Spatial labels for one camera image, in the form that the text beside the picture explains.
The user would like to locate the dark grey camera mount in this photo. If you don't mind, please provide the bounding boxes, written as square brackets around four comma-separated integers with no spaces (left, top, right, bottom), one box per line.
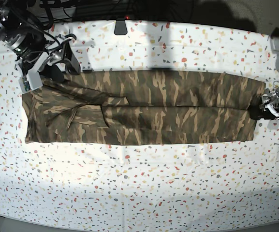
[114,20,128,36]

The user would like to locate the camouflage T-shirt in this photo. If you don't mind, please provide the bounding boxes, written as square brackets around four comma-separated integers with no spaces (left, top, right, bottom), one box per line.
[22,70,266,145]

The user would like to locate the black cables behind table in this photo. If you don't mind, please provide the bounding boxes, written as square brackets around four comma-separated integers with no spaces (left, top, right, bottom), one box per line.
[32,0,195,25]

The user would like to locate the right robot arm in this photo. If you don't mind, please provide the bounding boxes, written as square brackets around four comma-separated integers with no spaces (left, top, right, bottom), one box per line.
[0,0,81,94]

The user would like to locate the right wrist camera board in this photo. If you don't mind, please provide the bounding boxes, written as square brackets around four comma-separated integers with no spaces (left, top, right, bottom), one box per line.
[18,76,31,94]

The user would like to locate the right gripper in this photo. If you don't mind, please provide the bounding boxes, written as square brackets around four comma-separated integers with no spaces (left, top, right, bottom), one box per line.
[15,33,81,91]

